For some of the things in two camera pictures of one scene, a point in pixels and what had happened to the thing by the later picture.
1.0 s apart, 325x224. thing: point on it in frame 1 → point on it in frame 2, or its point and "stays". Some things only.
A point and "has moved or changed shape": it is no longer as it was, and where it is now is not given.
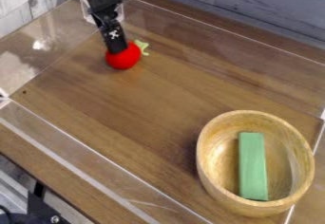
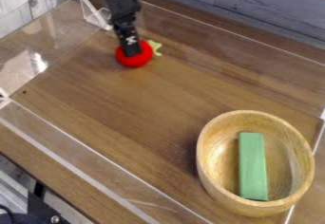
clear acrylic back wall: [268, 70] stays
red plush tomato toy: [125, 58] has moved or changed shape
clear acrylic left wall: [38, 44] stays
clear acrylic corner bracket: [87, 11] stays
